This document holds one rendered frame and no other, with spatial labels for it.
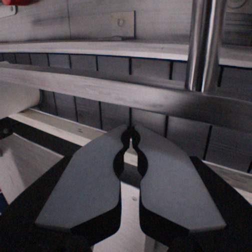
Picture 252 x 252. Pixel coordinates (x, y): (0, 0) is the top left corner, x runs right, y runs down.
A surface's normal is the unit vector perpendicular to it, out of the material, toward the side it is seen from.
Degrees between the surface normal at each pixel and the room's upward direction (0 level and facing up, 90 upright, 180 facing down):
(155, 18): 0
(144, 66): 0
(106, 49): 0
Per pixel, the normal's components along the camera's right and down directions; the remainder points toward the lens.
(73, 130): -0.01, -0.89
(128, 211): -0.52, 0.40
